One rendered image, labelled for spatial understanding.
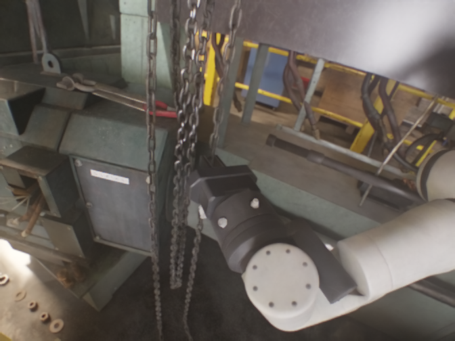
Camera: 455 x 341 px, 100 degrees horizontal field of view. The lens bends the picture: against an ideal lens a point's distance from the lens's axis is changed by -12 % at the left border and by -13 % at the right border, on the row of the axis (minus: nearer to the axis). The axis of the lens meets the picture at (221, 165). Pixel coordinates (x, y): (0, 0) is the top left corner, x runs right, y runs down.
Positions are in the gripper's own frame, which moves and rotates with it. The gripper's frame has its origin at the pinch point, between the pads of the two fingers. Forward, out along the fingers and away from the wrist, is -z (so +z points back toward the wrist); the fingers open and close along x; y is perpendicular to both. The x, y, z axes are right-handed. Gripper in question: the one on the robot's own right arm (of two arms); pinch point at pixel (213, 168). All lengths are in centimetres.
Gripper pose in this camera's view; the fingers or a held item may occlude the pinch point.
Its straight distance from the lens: 39.4
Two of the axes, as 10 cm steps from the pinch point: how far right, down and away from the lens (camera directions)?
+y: 1.7, -8.1, -5.6
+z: 3.6, 5.8, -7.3
